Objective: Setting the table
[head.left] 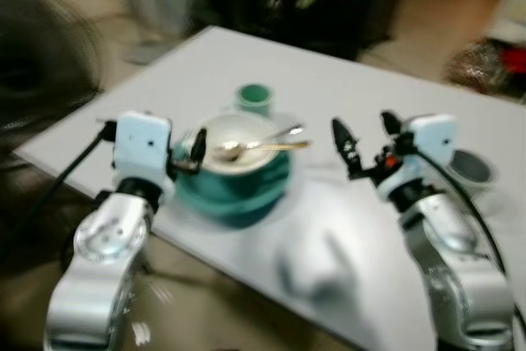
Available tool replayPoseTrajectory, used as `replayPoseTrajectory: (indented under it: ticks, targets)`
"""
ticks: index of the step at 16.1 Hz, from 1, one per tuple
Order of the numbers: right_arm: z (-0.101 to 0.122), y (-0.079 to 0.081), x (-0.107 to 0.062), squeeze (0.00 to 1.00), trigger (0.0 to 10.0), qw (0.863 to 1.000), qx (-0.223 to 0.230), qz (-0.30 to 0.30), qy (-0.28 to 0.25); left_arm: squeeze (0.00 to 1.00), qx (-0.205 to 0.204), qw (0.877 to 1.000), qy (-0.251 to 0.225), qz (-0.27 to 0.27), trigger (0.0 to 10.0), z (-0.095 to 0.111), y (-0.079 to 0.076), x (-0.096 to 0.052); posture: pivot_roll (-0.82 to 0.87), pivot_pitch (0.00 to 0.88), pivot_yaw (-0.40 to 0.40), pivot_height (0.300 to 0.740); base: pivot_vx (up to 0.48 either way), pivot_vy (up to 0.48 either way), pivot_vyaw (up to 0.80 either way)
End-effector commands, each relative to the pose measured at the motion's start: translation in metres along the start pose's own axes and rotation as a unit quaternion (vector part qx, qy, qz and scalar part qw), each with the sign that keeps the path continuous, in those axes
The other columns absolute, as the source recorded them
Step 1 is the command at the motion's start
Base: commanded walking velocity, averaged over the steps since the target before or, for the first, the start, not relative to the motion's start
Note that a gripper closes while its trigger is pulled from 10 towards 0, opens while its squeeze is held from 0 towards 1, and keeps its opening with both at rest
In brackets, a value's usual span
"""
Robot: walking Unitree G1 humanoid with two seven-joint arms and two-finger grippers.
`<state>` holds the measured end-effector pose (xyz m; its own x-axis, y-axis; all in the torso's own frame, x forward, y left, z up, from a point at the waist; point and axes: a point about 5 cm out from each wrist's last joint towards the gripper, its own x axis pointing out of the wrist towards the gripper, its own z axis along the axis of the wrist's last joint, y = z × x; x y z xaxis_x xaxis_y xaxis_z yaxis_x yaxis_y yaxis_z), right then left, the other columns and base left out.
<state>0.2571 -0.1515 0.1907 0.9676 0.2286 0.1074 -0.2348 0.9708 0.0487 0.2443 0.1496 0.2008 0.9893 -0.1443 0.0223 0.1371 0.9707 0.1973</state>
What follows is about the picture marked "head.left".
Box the cream bowl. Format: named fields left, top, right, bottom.
left=196, top=112, right=289, bottom=176

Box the teal plate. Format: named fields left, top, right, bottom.
left=172, top=142, right=294, bottom=229

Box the green cup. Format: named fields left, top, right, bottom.
left=234, top=82, right=275, bottom=118

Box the grey mug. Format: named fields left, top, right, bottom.
left=448, top=149, right=499, bottom=197

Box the black shelf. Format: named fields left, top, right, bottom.
left=192, top=0, right=405, bottom=62

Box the black standing fan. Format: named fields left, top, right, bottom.
left=0, top=0, right=105, bottom=136

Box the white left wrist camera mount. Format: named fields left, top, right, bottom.
left=113, top=111, right=174, bottom=178

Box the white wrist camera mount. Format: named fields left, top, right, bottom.
left=113, top=111, right=174, bottom=178
left=401, top=114, right=459, bottom=173

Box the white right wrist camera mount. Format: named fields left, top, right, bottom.
left=401, top=114, right=459, bottom=173

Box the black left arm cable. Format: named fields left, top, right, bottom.
left=45, top=119, right=118, bottom=230

